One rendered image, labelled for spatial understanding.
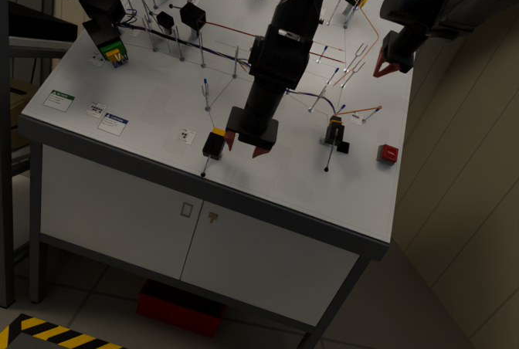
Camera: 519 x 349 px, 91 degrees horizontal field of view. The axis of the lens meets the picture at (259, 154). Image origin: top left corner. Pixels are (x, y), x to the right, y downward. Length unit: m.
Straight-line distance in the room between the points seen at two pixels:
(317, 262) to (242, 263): 0.26
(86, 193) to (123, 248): 0.24
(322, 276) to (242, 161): 0.49
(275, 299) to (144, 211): 0.57
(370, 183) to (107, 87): 0.91
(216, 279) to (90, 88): 0.78
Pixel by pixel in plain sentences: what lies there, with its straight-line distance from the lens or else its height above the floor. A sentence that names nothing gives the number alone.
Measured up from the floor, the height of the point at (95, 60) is 1.06.
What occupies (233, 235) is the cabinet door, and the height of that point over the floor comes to 0.68.
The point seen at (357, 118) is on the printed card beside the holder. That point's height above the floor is 1.16.
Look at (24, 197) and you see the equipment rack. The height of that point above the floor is 0.24.
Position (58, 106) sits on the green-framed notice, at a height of 0.92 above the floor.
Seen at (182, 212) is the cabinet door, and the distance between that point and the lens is 0.92.
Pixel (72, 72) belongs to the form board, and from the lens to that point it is 1.04.
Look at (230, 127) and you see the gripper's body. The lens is 0.49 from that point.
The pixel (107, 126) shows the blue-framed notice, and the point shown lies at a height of 0.91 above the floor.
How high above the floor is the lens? 1.25
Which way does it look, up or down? 20 degrees down
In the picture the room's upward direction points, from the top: 20 degrees clockwise
